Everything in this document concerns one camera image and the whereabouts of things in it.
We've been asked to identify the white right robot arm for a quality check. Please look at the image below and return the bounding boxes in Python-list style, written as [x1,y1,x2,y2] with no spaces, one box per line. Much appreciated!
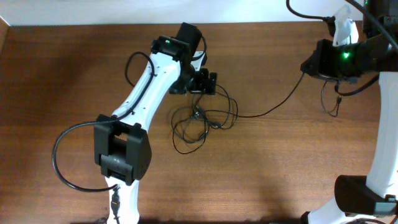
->
[300,1,397,223]

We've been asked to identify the thin black usb cable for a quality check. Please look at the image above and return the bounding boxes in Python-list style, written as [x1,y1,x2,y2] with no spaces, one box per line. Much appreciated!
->
[170,71,343,155]

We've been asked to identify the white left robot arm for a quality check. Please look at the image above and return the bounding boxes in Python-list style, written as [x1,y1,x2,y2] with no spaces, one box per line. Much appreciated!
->
[94,22,217,223]

